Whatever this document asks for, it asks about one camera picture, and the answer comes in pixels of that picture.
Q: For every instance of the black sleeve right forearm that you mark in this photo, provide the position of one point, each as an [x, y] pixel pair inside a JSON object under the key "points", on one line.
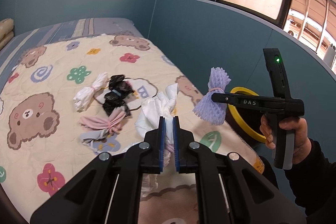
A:
{"points": [[312, 182]]}

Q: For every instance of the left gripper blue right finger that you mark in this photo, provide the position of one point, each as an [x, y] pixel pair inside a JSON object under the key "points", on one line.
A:
{"points": [[176, 145]]}

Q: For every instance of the cream bear pattern quilt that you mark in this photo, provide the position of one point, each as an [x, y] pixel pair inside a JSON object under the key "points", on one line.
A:
{"points": [[40, 145]]}

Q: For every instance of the grey blue striped mattress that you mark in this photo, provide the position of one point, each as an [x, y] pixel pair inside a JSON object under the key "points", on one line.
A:
{"points": [[13, 52]]}

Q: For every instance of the cream patterned pillow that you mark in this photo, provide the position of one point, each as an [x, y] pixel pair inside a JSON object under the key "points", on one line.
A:
{"points": [[6, 31]]}

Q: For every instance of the person's right hand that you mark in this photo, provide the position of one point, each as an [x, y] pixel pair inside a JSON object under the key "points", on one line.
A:
{"points": [[302, 146]]}

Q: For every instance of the black plastic bag bundle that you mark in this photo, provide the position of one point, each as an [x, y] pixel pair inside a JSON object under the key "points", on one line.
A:
{"points": [[119, 89]]}

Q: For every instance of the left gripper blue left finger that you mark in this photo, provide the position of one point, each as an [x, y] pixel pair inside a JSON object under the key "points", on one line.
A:
{"points": [[162, 134]]}

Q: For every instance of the grey white cloth bundle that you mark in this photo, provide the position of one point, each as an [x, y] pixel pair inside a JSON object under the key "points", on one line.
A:
{"points": [[97, 141]]}

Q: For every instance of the pink cloth bundle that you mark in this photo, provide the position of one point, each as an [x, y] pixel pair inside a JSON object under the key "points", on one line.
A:
{"points": [[112, 123]]}

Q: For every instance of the yellow rimmed black trash bin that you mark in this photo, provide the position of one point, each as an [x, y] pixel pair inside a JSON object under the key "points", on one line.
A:
{"points": [[246, 123]]}

